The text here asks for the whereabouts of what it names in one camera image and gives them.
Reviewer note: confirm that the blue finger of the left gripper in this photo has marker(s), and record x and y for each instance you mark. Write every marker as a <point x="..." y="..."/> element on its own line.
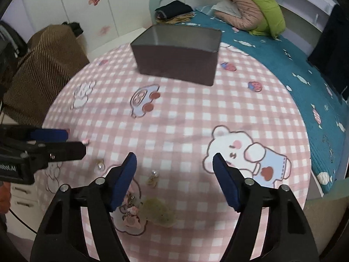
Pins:
<point x="50" y="135"/>
<point x="64" y="151"/>

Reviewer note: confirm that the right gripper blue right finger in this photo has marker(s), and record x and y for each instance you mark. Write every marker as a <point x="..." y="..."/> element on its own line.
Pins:
<point x="229" y="180"/>

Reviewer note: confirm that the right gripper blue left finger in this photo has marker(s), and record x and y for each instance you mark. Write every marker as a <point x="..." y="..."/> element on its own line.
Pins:
<point x="120" y="179"/>

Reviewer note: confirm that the left human hand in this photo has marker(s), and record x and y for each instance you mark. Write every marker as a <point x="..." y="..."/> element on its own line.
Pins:
<point x="5" y="197"/>

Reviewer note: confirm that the pearl gold earring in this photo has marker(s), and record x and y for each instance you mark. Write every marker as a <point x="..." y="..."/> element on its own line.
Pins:
<point x="153" y="179"/>

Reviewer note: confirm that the green jade comb pendant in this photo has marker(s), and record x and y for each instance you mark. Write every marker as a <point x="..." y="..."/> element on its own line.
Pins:
<point x="157" y="212"/>

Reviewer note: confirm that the pink checkered cartoon tablecloth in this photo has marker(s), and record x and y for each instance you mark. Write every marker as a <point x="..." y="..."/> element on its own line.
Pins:
<point x="176" y="128"/>

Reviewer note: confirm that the brown dotted blanket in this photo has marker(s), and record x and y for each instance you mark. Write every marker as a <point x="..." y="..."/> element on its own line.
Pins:
<point x="54" y="57"/>

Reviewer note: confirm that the black bag on blanket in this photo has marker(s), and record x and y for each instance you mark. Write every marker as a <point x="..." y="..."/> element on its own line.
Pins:
<point x="75" y="27"/>

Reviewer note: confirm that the teal candy print bedspread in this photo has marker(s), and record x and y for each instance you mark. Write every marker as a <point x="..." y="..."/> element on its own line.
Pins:
<point x="325" y="113"/>

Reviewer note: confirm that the grey metal storage box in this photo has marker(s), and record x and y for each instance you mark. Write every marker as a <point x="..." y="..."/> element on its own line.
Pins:
<point x="185" y="53"/>

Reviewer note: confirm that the folded tan clothes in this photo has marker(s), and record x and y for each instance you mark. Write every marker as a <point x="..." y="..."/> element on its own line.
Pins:
<point x="178" y="19"/>

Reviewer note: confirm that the black hanging coat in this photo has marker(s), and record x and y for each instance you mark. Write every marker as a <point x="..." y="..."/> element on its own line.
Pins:
<point x="330" y="55"/>

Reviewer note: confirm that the folded black clothes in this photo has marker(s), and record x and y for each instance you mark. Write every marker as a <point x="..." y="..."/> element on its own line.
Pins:
<point x="171" y="10"/>

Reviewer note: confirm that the white pillow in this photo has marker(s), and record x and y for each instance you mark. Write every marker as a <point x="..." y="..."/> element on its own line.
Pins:
<point x="227" y="7"/>

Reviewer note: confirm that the pink flower charm keychain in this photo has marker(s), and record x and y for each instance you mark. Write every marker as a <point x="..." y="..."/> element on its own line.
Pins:
<point x="130" y="210"/>

